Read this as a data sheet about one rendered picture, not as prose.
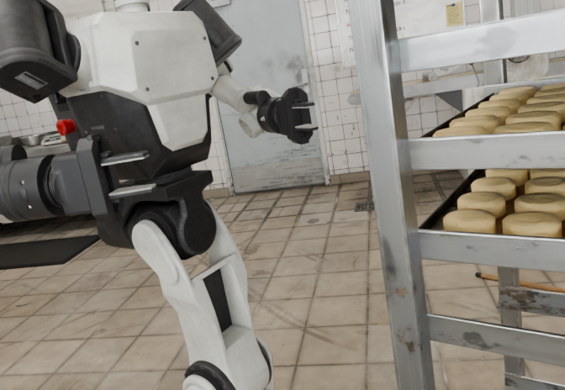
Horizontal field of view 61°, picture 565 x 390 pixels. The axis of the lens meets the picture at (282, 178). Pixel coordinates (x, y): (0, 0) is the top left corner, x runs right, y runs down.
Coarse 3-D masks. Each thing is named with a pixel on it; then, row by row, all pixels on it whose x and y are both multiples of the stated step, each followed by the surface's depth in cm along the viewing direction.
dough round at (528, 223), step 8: (512, 216) 47; (520, 216) 46; (528, 216) 46; (536, 216) 46; (544, 216) 45; (552, 216) 45; (504, 224) 46; (512, 224) 45; (520, 224) 44; (528, 224) 44; (536, 224) 44; (544, 224) 44; (552, 224) 43; (560, 224) 44; (504, 232) 46; (512, 232) 45; (520, 232) 44; (528, 232) 43; (536, 232) 43; (544, 232) 43; (552, 232) 43; (560, 232) 44
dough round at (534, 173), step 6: (546, 168) 60; (552, 168) 60; (558, 168) 59; (564, 168) 59; (534, 174) 60; (540, 174) 59; (546, 174) 59; (552, 174) 58; (558, 174) 58; (564, 174) 58
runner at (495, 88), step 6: (552, 78) 73; (558, 78) 72; (564, 78) 72; (498, 84) 77; (504, 84) 77; (510, 84) 76; (516, 84) 76; (522, 84) 75; (528, 84) 75; (534, 84) 74; (540, 84) 74; (546, 84) 73; (486, 90) 78; (492, 90) 78; (498, 90) 77; (540, 90) 74; (486, 96) 79
